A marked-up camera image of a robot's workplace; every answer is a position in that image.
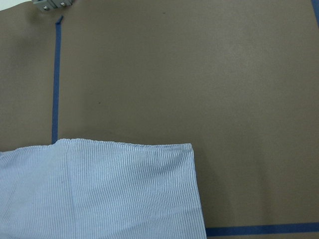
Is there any grey aluminium frame post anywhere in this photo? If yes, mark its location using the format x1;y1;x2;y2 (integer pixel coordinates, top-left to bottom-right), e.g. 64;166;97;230
32;0;74;12

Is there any brown table cover mat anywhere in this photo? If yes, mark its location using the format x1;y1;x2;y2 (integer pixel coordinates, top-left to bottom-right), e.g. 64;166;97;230
0;0;319;229

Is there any blue striped button shirt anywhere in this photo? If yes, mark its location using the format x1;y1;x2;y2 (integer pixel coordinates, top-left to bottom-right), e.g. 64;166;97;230
0;139;206;239

